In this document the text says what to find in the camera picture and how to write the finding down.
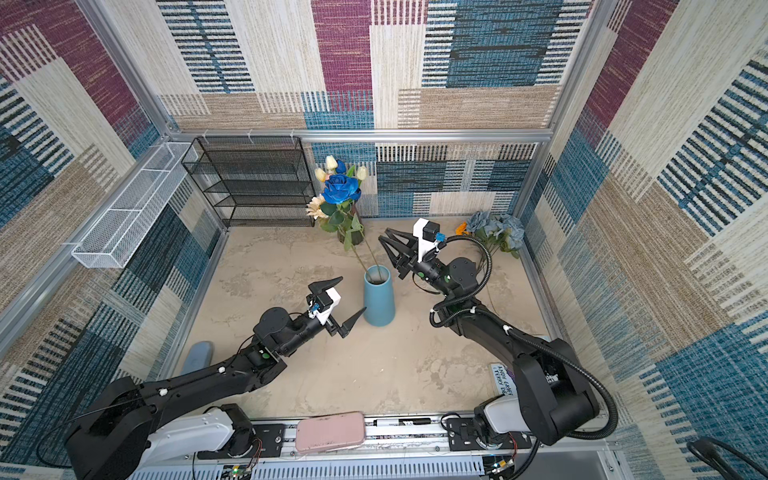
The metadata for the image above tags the dusty blue rose bunch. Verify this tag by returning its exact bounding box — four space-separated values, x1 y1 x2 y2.
464 211 525 258

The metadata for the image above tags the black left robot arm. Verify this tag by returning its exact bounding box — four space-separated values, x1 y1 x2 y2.
64 278 360 479

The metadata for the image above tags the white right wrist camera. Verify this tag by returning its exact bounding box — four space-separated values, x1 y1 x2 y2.
413 218 446 262

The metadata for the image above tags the pink pencil case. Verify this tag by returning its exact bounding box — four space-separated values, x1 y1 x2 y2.
295 411 366 454

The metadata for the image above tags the dark blue artificial rose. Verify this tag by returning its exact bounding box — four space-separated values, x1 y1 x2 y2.
317 173 384 283

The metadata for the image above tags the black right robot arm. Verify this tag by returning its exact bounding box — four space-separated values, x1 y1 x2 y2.
379 219 619 445

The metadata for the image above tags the grey blue oval object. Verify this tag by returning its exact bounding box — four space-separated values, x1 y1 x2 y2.
181 341 214 375

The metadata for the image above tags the black cable bottom right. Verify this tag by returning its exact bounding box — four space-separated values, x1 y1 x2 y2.
686 436 768 480

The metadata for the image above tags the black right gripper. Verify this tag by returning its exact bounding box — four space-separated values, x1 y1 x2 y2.
379 227 452 298

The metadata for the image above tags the teal ceramic vase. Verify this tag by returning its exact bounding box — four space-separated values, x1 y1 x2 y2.
363 265 396 327

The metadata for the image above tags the white wire mesh basket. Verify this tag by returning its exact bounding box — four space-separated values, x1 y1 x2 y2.
71 142 191 269

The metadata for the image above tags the black wire shelf rack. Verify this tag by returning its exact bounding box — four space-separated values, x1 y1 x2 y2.
181 136 316 227

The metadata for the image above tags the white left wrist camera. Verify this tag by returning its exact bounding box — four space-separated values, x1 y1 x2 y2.
307 288 341 326

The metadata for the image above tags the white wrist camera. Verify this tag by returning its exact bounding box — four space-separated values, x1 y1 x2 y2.
413 218 446 262
307 288 341 326

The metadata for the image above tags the red glass vase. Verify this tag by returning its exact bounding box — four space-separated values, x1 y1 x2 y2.
336 206 365 246

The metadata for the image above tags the treehouse paperback book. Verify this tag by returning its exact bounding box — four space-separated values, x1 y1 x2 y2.
489 363 517 397

